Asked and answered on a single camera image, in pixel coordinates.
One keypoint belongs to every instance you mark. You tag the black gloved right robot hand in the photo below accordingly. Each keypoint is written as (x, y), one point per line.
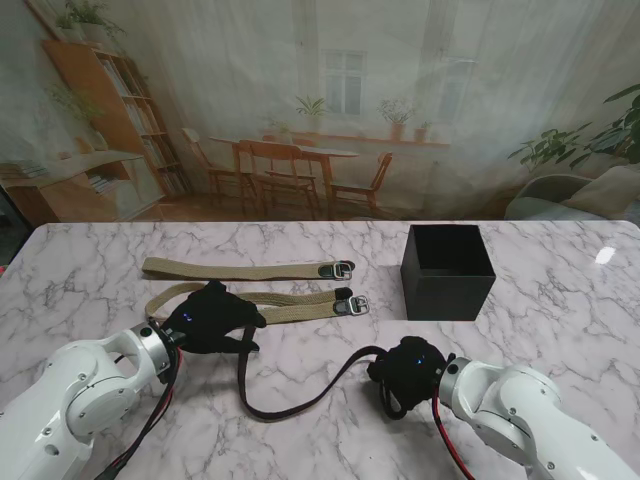
(410, 372)

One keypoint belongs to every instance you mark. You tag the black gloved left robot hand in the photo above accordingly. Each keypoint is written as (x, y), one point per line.
(215, 320)

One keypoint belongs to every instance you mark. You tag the dark brown woven belt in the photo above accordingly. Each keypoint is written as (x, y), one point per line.
(290, 412)

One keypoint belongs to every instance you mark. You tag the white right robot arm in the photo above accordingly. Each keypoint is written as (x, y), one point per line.
(515, 415)

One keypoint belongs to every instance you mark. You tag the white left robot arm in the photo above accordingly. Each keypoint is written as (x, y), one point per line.
(75, 400)

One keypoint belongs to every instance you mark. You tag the beige woven belt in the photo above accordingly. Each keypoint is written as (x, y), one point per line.
(305, 306)
(260, 271)

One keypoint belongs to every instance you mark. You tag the black square storage box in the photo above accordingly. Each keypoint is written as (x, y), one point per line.
(450, 295)

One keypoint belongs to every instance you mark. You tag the printed room scene backdrop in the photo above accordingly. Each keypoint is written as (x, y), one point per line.
(320, 100)

